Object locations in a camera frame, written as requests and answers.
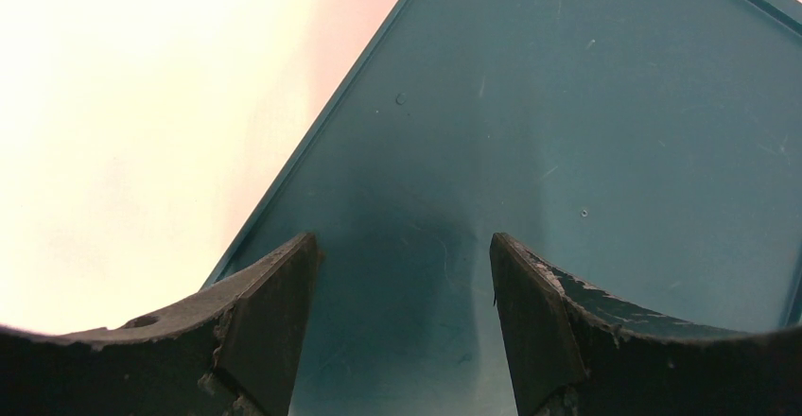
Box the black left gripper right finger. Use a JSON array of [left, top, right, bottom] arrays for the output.
[[489, 233, 801, 415]]

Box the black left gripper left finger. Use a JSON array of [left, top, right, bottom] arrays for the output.
[[1, 233, 322, 415]]

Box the teal drawer organizer box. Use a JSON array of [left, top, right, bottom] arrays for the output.
[[213, 0, 801, 415]]

